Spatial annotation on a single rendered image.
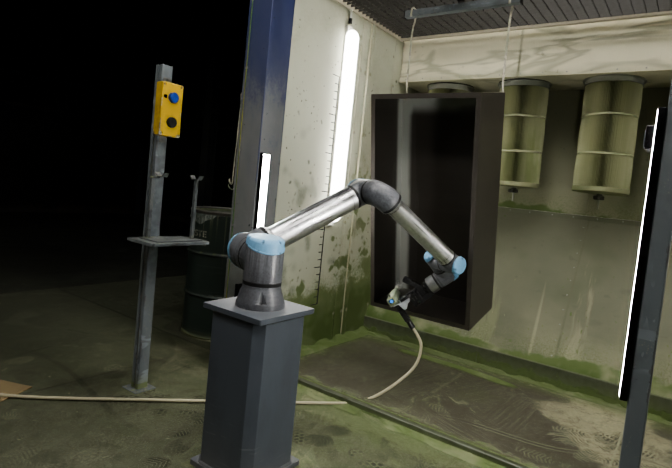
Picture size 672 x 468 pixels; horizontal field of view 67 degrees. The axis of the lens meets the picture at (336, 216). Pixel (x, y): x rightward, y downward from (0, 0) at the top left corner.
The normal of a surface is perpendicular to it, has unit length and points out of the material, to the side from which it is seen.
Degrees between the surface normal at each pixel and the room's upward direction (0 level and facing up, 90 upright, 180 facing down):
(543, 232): 57
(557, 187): 90
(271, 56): 90
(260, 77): 90
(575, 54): 90
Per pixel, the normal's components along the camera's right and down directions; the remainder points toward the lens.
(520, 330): -0.44, -0.55
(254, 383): 0.15, 0.07
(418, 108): -0.58, 0.19
